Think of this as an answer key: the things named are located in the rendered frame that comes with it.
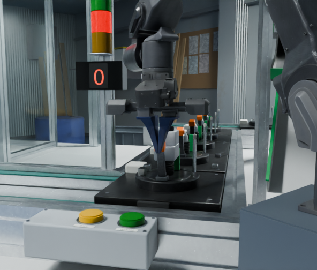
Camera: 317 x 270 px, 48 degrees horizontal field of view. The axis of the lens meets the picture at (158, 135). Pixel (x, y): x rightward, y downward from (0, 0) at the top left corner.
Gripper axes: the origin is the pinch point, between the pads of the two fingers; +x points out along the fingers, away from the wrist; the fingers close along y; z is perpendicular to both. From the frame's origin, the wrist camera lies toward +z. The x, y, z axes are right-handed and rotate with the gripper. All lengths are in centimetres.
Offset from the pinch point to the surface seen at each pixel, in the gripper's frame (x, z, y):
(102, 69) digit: -13.8, -18.6, -17.9
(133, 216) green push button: 11.8, 11.9, -1.6
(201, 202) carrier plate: 11.9, 2.0, 8.2
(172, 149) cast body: 3.6, -6.6, 1.4
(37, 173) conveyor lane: 13.3, -20.3, -37.8
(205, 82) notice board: -30, -518, -34
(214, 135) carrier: 9, -81, 6
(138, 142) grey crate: 28, -195, -58
